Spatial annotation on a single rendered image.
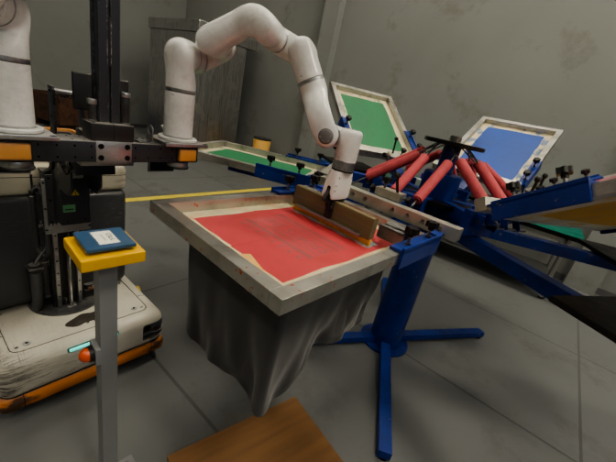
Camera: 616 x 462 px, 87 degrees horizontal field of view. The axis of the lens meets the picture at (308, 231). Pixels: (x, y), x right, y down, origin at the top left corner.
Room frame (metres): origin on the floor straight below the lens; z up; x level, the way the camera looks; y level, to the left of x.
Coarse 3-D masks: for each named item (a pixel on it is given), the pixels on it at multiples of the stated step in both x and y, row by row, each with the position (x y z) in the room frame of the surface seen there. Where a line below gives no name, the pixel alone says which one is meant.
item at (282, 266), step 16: (336, 240) 0.99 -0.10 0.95; (352, 240) 1.03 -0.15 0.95; (384, 240) 1.10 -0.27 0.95; (256, 256) 0.76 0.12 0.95; (272, 256) 0.78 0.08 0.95; (288, 256) 0.80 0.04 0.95; (320, 256) 0.85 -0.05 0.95; (336, 256) 0.87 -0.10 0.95; (352, 256) 0.90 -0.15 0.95; (272, 272) 0.69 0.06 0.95; (288, 272) 0.71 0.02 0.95; (304, 272) 0.73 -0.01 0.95
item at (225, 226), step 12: (216, 216) 0.97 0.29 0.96; (228, 216) 0.99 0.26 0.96; (240, 216) 1.01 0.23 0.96; (252, 216) 1.04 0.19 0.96; (288, 216) 1.12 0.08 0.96; (300, 216) 1.15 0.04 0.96; (216, 228) 0.87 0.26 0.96; (228, 228) 0.89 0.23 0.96; (240, 228) 0.91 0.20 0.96; (312, 228) 1.05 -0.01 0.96; (228, 240) 0.81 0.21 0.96; (240, 240) 0.83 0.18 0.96; (252, 240) 0.85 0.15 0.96
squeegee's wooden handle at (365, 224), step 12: (300, 192) 1.19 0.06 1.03; (312, 192) 1.16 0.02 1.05; (312, 204) 1.15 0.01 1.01; (336, 204) 1.09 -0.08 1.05; (336, 216) 1.08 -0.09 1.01; (348, 216) 1.05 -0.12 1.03; (360, 216) 1.02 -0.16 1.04; (372, 216) 1.01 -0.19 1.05; (360, 228) 1.01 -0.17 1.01; (372, 228) 0.99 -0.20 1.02
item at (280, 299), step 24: (264, 192) 1.24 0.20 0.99; (168, 216) 0.82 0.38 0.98; (384, 216) 1.28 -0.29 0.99; (192, 240) 0.74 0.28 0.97; (216, 240) 0.72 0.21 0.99; (216, 264) 0.67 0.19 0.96; (240, 264) 0.63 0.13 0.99; (360, 264) 0.77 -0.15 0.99; (384, 264) 0.84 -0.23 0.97; (264, 288) 0.57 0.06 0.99; (288, 288) 0.58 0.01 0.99; (312, 288) 0.60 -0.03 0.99; (336, 288) 0.68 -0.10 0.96; (288, 312) 0.55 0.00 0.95
